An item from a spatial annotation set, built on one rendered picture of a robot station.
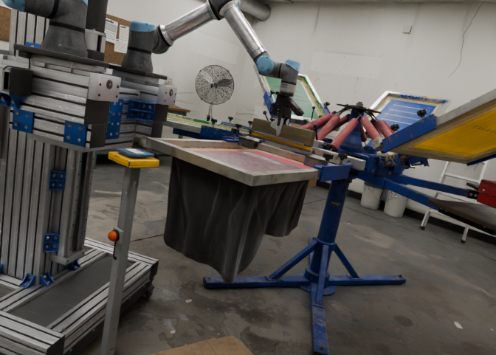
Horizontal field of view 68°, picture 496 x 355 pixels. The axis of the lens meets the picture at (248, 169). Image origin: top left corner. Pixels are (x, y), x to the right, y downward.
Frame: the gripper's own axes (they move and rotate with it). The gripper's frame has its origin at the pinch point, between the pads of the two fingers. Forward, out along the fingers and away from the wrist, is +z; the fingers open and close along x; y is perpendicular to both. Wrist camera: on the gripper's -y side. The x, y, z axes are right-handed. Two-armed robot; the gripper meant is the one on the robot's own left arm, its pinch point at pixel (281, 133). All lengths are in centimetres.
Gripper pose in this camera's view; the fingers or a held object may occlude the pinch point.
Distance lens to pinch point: 183.8
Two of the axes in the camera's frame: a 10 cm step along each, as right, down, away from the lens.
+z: -2.0, 9.6, 1.9
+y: -7.7, -2.7, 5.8
